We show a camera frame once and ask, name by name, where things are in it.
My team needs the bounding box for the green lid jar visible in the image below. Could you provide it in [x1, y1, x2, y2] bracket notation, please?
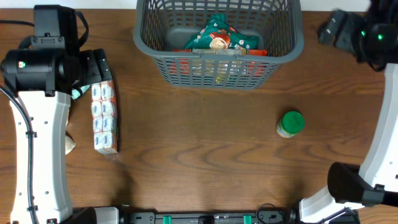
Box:
[276, 111, 305, 138]

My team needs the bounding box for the red spaghetti pasta packet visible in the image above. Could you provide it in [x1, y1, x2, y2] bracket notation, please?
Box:
[169, 49, 267, 87]

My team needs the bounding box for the green Nescafe coffee bag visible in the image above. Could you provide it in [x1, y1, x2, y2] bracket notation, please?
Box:
[182, 13, 260, 86]

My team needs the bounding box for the beige paper bag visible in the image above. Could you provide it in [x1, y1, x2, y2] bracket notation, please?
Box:
[65, 110, 76, 155]

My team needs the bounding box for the grey plastic basket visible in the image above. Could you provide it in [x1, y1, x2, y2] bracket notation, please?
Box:
[133, 0, 304, 90]

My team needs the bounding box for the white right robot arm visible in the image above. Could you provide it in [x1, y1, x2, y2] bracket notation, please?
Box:
[286, 0, 397, 223]

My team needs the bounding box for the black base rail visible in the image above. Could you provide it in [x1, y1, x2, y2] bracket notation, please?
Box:
[119, 203, 305, 224]

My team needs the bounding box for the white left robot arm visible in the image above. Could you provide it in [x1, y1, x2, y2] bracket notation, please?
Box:
[1, 5, 122, 223]

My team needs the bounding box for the Kleenex tissue multipack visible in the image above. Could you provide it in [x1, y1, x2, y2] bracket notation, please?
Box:
[91, 80, 119, 155]

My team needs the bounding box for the teal wet wipes pack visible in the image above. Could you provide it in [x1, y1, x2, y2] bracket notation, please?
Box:
[71, 85, 91, 100]

